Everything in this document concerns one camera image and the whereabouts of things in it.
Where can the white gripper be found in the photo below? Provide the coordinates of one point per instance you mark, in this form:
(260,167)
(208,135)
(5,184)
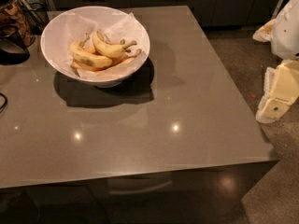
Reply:
(286,34)

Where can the yellow banana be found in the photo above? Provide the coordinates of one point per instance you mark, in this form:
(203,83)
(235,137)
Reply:
(122,60)
(81,55)
(110,50)

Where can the white bowl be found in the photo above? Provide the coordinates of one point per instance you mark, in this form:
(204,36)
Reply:
(57,36)

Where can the black kettle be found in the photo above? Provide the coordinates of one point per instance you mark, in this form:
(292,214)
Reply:
(12,47)

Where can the black wire rack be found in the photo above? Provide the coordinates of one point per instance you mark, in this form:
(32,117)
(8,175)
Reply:
(37,16)

